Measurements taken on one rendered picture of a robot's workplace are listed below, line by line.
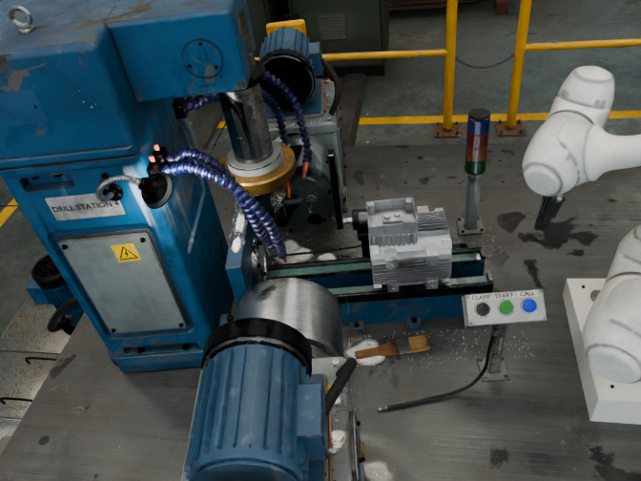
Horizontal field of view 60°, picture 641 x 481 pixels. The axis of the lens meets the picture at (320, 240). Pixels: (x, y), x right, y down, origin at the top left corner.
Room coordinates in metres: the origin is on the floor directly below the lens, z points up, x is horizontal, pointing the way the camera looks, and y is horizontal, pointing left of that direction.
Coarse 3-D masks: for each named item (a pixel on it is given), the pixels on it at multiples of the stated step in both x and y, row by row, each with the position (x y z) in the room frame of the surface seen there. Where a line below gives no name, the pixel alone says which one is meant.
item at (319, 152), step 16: (288, 144) 1.41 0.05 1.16; (320, 144) 1.44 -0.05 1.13; (320, 160) 1.36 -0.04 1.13; (320, 176) 1.29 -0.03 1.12; (304, 192) 1.29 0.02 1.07; (320, 192) 1.29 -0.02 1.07; (272, 208) 1.30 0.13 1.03; (288, 208) 1.30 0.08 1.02; (304, 208) 1.29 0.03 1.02; (320, 208) 1.29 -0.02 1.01; (288, 224) 1.30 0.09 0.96; (304, 224) 1.29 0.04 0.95; (320, 224) 1.29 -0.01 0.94
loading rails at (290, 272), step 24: (288, 264) 1.16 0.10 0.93; (312, 264) 1.15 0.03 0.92; (336, 264) 1.14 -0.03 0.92; (360, 264) 1.12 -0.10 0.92; (456, 264) 1.07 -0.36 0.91; (480, 264) 1.06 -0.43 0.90; (336, 288) 1.04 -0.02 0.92; (360, 288) 1.03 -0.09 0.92; (384, 288) 1.01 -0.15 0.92; (408, 288) 0.99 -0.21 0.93; (456, 288) 0.97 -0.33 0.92; (480, 288) 0.97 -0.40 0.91; (360, 312) 1.00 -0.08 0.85; (384, 312) 0.99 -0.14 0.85; (408, 312) 0.99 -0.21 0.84; (432, 312) 0.98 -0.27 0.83; (456, 312) 0.97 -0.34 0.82
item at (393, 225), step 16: (368, 208) 1.10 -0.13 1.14; (384, 208) 1.11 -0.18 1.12; (400, 208) 1.10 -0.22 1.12; (368, 224) 1.03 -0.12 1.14; (384, 224) 1.02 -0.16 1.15; (400, 224) 1.01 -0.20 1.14; (416, 224) 1.00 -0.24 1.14; (384, 240) 1.01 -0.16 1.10; (400, 240) 1.01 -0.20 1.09; (416, 240) 1.01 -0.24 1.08
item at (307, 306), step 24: (264, 288) 0.85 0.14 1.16; (288, 288) 0.84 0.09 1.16; (312, 288) 0.84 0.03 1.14; (240, 312) 0.83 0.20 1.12; (264, 312) 0.78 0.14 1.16; (288, 312) 0.77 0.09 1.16; (312, 312) 0.78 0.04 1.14; (336, 312) 0.81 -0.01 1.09; (312, 336) 0.71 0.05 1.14; (336, 336) 0.75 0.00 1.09
